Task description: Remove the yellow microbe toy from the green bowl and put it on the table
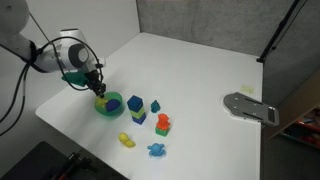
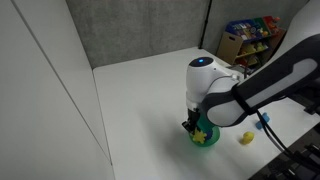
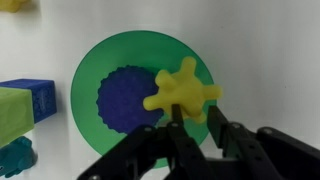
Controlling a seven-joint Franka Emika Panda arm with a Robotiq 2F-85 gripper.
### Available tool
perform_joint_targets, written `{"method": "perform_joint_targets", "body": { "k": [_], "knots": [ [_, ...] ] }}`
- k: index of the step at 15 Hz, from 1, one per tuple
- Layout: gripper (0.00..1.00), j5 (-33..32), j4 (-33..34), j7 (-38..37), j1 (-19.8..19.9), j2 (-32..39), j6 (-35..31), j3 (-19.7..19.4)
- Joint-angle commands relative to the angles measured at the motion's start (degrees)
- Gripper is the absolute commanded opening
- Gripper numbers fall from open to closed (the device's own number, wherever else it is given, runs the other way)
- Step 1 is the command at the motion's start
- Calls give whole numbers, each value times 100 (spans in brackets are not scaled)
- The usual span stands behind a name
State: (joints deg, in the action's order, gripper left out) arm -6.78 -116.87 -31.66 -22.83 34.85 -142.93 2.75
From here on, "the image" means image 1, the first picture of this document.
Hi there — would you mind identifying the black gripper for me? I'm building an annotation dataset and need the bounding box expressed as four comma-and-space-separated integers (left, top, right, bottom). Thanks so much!
83, 68, 107, 98

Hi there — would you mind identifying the yellow microbe toy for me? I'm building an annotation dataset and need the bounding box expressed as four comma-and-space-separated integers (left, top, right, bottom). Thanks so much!
94, 96, 109, 111

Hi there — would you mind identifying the green plastic bowl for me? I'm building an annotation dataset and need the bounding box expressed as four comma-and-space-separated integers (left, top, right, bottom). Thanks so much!
94, 91, 124, 118

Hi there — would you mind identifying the yellow duck toy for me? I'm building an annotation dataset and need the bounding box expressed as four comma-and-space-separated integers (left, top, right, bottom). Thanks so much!
118, 132, 137, 149

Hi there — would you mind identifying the teal animal toy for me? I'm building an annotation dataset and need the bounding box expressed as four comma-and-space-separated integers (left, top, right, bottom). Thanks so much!
150, 99, 161, 114

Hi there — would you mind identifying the orange animal toy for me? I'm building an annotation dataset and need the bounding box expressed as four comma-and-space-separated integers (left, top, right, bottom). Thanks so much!
156, 113, 172, 130

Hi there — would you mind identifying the light blue animal toy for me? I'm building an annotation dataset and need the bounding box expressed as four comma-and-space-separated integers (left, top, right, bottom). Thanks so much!
147, 142, 167, 158

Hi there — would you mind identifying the wooden toy shelf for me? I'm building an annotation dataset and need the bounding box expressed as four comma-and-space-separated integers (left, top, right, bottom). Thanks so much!
266, 71, 320, 149

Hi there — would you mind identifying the blue cube block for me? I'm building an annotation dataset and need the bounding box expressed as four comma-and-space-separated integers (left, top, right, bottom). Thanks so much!
126, 95, 144, 112

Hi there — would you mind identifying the lime green block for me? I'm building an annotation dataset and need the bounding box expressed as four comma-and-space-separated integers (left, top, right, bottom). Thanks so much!
129, 106, 146, 120

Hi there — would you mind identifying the dark blue base block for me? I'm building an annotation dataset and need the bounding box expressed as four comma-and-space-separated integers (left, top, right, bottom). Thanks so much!
131, 113, 147, 126

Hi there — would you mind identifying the green cube block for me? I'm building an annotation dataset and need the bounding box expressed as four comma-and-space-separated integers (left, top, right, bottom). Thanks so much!
154, 125, 170, 137

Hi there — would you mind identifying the black tripod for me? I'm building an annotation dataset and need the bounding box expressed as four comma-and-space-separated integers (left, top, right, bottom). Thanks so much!
49, 151, 101, 180

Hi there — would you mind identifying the pale yellow sticky note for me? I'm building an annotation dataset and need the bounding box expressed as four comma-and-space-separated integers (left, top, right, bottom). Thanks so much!
240, 84, 255, 95

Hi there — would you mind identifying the gray metal mounting plate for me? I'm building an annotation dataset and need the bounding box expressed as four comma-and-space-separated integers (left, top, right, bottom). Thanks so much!
222, 92, 280, 127

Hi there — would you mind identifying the black vertical pole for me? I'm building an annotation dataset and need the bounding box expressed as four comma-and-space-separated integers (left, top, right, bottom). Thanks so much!
256, 0, 303, 64

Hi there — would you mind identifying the teal camera mount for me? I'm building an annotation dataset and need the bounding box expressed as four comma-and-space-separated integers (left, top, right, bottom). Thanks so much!
60, 71, 90, 88

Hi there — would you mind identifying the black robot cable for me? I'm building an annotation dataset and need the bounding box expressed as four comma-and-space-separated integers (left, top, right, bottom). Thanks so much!
0, 35, 104, 138

